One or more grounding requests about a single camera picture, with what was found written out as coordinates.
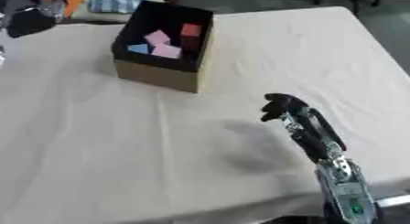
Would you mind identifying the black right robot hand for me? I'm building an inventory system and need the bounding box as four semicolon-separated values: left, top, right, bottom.
259;92;350;165

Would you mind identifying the tan cardboard box black inside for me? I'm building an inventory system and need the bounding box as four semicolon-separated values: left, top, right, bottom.
110;0;217;94

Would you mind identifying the red block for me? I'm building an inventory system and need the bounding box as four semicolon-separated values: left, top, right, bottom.
178;22;204;50

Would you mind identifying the pink block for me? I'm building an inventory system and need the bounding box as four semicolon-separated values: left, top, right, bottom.
142;29;173;48
148;44;185;59

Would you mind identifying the blue block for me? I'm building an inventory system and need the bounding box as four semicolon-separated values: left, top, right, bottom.
124;43;151;55

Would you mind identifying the blue checked cloth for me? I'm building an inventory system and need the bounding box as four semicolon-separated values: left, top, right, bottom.
86;0;151;15

